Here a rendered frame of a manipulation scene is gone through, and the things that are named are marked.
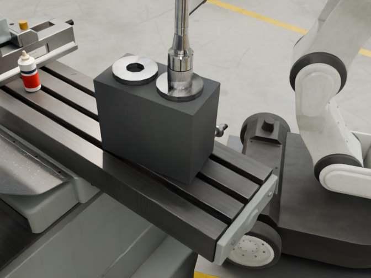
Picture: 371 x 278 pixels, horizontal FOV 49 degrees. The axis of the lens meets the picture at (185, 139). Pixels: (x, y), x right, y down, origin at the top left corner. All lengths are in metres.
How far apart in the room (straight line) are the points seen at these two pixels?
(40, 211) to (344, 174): 0.85
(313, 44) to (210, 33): 2.37
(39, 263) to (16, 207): 0.16
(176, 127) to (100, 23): 2.85
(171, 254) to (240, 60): 1.82
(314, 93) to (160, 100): 0.49
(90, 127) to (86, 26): 2.57
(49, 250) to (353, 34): 0.91
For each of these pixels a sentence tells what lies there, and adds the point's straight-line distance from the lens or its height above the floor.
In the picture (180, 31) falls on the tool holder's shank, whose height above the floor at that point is 1.26.
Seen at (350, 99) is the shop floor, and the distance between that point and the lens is 2.93.
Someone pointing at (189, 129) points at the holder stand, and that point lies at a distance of 0.75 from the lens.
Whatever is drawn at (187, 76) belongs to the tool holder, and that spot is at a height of 1.18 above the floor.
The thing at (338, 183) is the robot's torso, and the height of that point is 0.67.
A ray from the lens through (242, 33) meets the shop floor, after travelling 3.47.
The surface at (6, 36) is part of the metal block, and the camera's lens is 1.20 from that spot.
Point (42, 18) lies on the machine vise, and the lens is 1.34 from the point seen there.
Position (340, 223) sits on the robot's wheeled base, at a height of 0.57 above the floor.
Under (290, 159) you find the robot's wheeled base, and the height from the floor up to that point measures 0.57.
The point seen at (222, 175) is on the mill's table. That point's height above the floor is 0.95.
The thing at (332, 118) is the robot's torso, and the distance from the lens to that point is 1.22.
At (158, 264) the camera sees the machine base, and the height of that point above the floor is 0.20.
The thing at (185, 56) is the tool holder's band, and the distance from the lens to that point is 0.73.
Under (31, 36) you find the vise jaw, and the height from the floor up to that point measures 1.04.
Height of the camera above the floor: 1.59
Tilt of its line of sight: 42 degrees down
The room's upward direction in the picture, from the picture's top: 3 degrees clockwise
